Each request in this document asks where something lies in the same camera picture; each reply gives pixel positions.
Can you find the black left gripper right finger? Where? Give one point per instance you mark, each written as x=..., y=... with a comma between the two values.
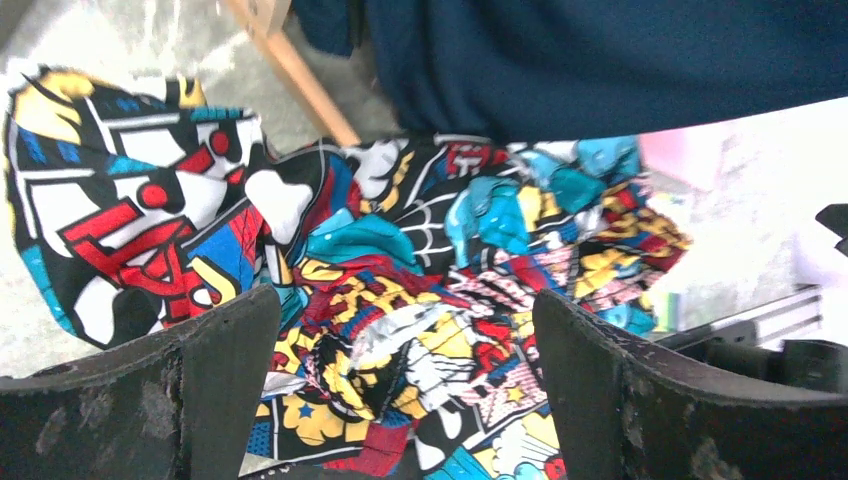
x=628, y=408

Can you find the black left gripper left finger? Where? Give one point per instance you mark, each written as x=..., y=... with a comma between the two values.
x=176, y=404

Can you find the comic print shorts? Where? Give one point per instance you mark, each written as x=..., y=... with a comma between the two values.
x=406, y=268

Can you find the navy blue shorts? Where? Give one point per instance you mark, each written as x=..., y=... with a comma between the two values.
x=550, y=70

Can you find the pink mat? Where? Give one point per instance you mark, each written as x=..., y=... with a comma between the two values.
x=681, y=154

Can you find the wooden clothes rack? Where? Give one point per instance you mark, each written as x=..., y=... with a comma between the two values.
x=263, y=21

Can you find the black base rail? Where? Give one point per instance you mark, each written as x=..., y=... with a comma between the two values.
x=766, y=343

